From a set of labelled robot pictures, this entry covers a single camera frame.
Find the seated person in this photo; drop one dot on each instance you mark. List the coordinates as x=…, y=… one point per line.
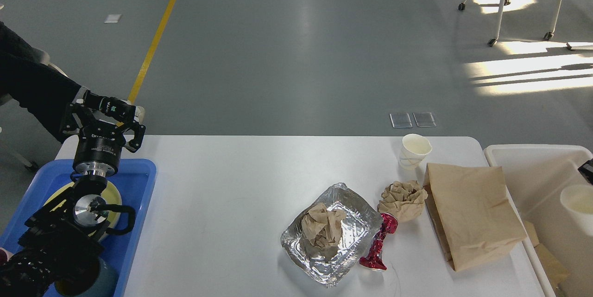
x=45, y=92

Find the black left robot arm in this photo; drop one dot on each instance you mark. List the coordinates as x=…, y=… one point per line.
x=62, y=243

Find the crumpled brown paper ball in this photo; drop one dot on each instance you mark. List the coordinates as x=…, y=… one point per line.
x=405, y=201

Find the yellow plastic plate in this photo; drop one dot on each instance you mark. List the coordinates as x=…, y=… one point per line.
x=111, y=195

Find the aluminium foil tray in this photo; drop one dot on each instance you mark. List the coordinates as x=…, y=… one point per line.
x=360, y=224

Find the blue plastic tray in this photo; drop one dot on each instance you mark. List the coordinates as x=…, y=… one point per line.
x=135, y=182

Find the red snack wrapper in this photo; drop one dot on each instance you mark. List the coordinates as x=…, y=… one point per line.
x=374, y=259

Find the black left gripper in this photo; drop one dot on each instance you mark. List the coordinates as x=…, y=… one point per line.
x=99, y=144

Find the crumpled brown paper in tray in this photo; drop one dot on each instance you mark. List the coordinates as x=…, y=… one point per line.
x=323, y=227

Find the small white cup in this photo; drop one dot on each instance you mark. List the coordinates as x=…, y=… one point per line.
x=414, y=150

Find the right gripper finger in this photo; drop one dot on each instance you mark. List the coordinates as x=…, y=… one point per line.
x=586, y=170

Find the white paper cup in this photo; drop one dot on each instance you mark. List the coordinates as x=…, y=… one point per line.
x=577, y=199

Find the pink cup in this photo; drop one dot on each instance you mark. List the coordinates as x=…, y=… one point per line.
x=5, y=256

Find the brown paper bag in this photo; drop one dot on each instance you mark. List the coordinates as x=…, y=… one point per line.
x=472, y=214
x=555, y=271

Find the white plastic bin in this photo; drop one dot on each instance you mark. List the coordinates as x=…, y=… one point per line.
x=535, y=177

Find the teal mug yellow inside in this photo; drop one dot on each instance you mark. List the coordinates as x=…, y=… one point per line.
x=104, y=281

